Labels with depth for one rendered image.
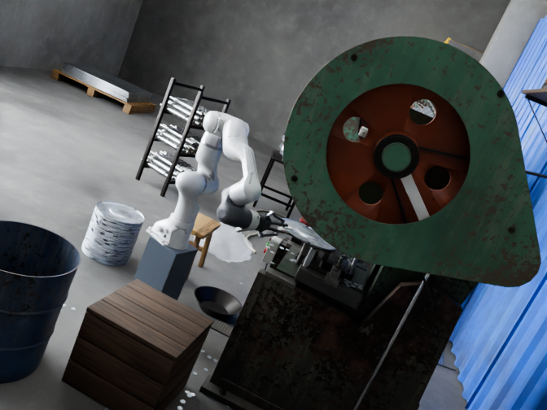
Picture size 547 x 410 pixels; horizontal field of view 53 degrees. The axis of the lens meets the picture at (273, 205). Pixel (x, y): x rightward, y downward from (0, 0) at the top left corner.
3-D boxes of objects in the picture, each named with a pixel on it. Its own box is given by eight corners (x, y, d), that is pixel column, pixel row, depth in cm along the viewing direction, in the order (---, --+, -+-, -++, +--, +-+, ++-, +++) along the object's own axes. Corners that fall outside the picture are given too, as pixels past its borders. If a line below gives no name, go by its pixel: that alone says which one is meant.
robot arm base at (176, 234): (140, 229, 268) (149, 204, 265) (164, 226, 285) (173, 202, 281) (172, 252, 259) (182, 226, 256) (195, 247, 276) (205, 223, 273)
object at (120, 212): (123, 227, 306) (123, 226, 305) (85, 204, 314) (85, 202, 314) (153, 220, 332) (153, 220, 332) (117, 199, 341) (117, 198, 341)
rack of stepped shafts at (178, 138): (165, 198, 464) (205, 94, 440) (130, 175, 484) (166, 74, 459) (197, 198, 501) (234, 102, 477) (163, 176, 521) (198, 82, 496)
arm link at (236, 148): (217, 142, 236) (215, 207, 223) (247, 126, 224) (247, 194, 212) (235, 150, 243) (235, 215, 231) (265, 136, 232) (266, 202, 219)
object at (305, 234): (333, 238, 269) (334, 237, 268) (338, 257, 241) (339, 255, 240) (280, 214, 267) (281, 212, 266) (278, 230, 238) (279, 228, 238)
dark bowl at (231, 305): (182, 307, 307) (186, 297, 305) (200, 290, 336) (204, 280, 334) (229, 332, 304) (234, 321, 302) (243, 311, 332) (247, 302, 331)
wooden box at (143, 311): (60, 380, 216) (86, 307, 207) (112, 342, 252) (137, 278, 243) (145, 431, 209) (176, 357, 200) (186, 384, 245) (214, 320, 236)
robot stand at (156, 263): (120, 312, 278) (149, 236, 266) (144, 304, 294) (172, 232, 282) (145, 332, 271) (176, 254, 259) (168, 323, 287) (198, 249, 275)
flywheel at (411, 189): (457, 9, 175) (542, 211, 181) (450, 18, 194) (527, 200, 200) (260, 107, 194) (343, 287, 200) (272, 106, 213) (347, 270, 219)
